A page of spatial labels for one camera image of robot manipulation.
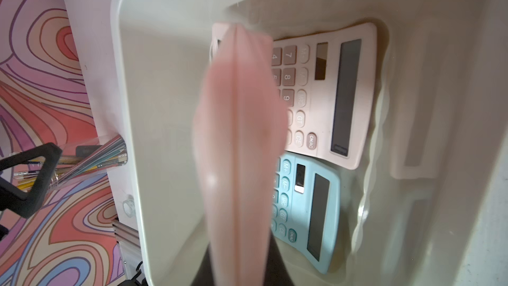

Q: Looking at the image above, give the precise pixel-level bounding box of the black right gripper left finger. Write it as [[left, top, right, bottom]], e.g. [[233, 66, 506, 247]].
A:
[[190, 246, 215, 286]]

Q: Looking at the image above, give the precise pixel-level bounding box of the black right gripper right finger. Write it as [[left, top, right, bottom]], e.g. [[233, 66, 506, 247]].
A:
[[264, 233, 294, 286]]

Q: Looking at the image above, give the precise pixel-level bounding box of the light blue calculator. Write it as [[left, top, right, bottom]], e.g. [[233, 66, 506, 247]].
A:
[[271, 152, 341, 274]]

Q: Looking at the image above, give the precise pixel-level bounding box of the pink calculator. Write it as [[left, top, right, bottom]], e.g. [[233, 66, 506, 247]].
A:
[[193, 24, 288, 285]]

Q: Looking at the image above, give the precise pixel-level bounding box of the white plastic storage box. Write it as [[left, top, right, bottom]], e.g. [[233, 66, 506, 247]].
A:
[[111, 0, 507, 285]]

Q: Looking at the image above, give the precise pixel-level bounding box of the pink calculator face up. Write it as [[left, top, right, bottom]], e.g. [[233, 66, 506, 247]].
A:
[[209, 22, 378, 171]]

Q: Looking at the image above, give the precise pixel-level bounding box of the clear tape roll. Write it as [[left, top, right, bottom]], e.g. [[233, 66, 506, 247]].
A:
[[123, 195, 136, 218]]

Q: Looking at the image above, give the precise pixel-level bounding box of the clear pen cup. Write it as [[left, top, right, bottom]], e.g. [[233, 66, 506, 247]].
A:
[[13, 135, 128, 192]]

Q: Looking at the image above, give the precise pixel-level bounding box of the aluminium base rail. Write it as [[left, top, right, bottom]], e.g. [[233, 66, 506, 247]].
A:
[[112, 218, 148, 285]]

